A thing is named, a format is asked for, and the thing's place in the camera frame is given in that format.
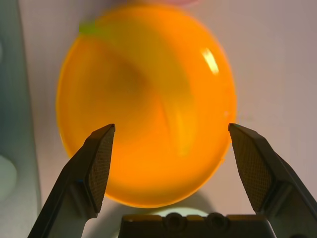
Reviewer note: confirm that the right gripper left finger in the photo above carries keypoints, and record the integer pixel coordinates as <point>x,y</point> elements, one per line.
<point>81,178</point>

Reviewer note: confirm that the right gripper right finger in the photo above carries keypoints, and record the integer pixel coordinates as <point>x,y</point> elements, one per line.
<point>267,173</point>

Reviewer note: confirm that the yellow round plate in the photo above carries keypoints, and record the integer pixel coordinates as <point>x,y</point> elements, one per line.
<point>148,124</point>

